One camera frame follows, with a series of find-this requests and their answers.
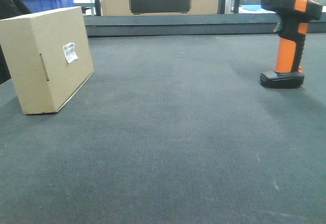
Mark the small brown cardboard package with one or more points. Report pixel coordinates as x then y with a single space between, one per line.
33 48

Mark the orange black barcode scanner gun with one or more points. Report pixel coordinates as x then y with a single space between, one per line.
295 16

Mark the white barcode label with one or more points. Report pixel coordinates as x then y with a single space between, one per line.
69 52

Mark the blue plastic crate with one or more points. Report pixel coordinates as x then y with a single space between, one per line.
45 5

